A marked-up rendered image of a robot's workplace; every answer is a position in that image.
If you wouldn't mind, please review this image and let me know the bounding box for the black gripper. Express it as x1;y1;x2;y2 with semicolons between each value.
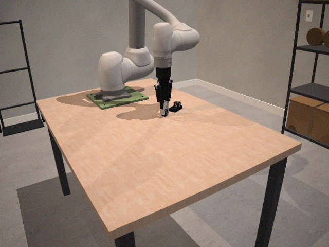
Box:
154;67;173;115

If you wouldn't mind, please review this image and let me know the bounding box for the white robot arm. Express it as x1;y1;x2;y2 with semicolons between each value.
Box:
93;0;200;102

